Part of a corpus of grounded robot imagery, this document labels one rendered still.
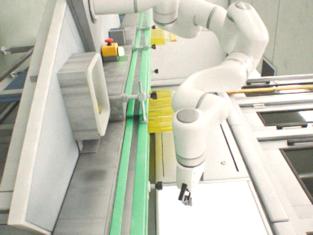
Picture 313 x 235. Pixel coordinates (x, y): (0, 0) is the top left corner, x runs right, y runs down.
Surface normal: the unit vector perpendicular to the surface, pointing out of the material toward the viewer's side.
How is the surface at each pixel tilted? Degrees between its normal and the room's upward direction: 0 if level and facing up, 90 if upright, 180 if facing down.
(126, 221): 90
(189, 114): 93
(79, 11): 90
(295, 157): 90
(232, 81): 107
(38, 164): 0
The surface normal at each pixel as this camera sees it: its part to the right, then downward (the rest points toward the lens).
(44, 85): -0.06, -0.52
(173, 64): 0.01, 0.51
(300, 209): -0.07, -0.86
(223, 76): -0.28, 0.55
